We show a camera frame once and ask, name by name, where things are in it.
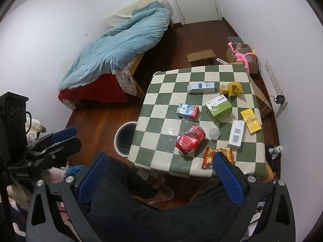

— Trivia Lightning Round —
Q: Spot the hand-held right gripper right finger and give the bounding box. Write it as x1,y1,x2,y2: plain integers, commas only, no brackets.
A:
213,152,296,242

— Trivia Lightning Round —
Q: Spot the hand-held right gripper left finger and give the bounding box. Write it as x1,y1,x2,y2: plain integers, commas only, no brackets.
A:
25,152,109,242

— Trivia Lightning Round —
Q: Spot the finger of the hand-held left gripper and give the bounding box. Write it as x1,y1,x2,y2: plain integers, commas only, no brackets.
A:
26,126,77,150
28,138,82,167

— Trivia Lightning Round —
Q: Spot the white round waste bin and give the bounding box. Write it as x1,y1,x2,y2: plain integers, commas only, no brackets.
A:
114,121,138,158

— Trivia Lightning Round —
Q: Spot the yellow cigarette box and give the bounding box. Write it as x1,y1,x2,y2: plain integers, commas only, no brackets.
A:
240,108,262,134

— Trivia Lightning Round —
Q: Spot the white and blue carton box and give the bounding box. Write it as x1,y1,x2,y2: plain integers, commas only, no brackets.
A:
187,83,216,94

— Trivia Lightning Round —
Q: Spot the blue cloth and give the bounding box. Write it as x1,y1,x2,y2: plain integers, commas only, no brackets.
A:
66,165,85,176

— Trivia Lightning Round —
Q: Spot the white jacket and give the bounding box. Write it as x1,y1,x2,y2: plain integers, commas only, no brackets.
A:
25,117,47,142

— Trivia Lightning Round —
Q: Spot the pink cloth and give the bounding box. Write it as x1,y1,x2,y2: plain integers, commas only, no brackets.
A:
49,168,66,182

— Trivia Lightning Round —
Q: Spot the orange snack wrapper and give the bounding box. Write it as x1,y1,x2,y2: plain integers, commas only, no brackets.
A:
201,147,234,170

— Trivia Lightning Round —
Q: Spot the white barcode box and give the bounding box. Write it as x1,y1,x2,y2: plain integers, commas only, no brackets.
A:
227,120,246,149

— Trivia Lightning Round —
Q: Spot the crushed red can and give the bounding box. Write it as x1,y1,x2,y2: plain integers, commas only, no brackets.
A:
176,124,206,156

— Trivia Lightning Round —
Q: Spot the red blanket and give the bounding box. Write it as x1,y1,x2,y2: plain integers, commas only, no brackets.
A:
59,73,129,103

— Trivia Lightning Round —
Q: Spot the beige slipper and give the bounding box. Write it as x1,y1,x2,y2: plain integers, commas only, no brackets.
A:
146,181,175,202

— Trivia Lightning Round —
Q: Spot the green and white box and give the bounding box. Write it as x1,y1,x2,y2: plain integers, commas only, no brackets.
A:
205,94,233,123

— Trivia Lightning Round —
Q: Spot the small blue red drink carton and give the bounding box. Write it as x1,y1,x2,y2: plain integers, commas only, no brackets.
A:
176,103,200,120

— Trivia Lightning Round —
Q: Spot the floral bed sheet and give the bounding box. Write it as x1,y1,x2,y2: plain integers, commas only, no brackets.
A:
115,67,138,96

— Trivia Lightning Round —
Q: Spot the brown paper bag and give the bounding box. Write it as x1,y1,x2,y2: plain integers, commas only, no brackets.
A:
250,77,273,118

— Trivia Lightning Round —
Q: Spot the crumpled yellow wrapper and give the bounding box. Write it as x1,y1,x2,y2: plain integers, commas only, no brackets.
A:
219,81,243,97

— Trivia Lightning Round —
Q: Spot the green checkered tablecloth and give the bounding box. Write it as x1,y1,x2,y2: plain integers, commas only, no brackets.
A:
127,64,269,180

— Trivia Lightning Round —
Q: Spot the light blue duvet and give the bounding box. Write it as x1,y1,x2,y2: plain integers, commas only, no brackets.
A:
59,7,172,91

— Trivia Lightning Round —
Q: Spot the brown cardboard box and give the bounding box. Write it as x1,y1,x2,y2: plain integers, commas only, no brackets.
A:
226,44,259,74

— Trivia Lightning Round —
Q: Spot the small wooden stool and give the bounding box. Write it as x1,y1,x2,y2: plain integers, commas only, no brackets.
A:
187,49,217,62

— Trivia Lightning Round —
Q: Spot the cream pillow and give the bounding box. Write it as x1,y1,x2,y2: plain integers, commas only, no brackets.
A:
106,0,172,26

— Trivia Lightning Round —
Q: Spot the white door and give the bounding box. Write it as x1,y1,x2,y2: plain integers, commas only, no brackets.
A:
165,0,222,24

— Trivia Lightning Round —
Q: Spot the wooden bed frame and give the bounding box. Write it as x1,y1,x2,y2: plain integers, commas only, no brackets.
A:
129,18,175,99

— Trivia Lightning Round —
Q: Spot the wall socket panel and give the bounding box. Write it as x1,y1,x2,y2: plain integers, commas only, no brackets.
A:
264,59,288,110

